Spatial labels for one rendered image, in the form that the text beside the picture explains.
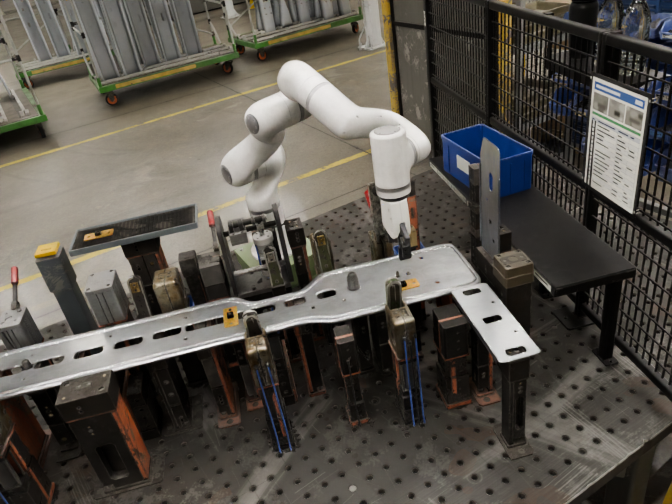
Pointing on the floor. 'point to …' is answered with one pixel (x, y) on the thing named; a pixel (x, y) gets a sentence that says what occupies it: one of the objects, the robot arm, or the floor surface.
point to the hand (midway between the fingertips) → (399, 246)
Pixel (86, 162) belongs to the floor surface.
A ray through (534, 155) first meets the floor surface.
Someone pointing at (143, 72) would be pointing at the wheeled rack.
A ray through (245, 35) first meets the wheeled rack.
